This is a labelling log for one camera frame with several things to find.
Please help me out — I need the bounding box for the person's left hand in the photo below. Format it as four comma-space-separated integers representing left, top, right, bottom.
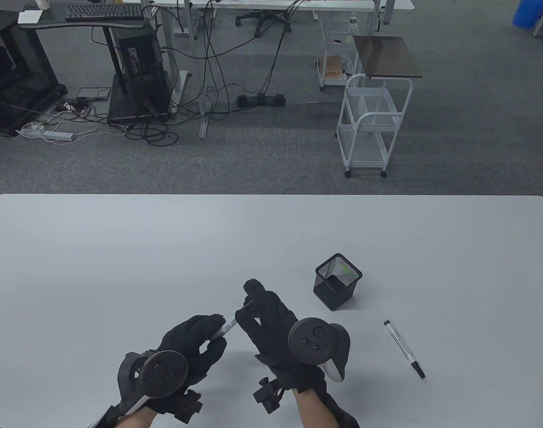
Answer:
144, 314, 228, 414

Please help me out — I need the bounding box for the person's right hand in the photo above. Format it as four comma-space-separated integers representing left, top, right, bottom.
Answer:
234, 279, 330, 395

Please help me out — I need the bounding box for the black cap white marker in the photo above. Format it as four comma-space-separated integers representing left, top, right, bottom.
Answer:
210, 300, 255, 342
384, 320, 426, 380

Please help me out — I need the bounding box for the black mesh pen holder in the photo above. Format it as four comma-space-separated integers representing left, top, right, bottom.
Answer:
313, 253, 363, 312

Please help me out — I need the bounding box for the person's right forearm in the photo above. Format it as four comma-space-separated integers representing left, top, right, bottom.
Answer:
295, 390, 339, 428

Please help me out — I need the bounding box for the person's left forearm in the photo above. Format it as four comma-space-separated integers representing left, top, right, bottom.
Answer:
118, 408, 159, 428

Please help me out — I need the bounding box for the grey left tracking controller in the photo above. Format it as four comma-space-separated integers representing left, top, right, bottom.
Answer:
117, 350, 189, 415

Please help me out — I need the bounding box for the white rolling cart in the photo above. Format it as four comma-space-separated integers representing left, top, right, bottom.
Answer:
337, 74, 413, 178

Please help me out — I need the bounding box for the black power strip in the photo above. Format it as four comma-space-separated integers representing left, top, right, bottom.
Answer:
236, 93, 286, 108

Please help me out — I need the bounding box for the white power strip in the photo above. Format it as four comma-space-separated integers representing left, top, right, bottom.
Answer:
16, 127, 74, 142

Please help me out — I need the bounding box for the brown cardboard box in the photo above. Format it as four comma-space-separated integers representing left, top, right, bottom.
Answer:
318, 54, 348, 83

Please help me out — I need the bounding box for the grey flat box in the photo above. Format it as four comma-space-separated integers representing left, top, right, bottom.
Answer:
77, 87, 112, 101

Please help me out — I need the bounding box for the black computer tower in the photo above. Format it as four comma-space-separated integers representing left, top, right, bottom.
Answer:
112, 28, 170, 114

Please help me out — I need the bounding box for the brown top side table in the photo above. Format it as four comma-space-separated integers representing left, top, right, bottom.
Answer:
352, 36, 423, 79

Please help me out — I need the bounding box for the small white shelf cart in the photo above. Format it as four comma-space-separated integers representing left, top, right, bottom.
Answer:
317, 20, 365, 92

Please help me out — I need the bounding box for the black office chair base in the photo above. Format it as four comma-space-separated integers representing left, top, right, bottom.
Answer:
235, 9, 292, 38

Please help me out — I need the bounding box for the black keyboard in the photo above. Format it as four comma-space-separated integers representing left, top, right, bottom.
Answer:
65, 4, 145, 22

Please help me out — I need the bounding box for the short white desk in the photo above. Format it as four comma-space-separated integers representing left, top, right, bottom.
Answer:
378, 0, 415, 25

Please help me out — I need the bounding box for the black computer desk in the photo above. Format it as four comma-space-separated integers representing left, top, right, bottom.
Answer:
17, 2, 170, 125

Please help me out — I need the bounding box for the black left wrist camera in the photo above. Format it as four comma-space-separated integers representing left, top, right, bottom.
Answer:
173, 389, 204, 423

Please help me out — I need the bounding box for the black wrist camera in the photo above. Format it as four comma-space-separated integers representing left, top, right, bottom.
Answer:
253, 377, 284, 414
173, 389, 204, 423

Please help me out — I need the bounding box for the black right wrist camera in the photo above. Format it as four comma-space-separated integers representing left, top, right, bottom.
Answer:
253, 377, 284, 414

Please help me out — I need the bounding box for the bundle of black cables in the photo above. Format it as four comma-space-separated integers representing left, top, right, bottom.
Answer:
91, 0, 308, 148

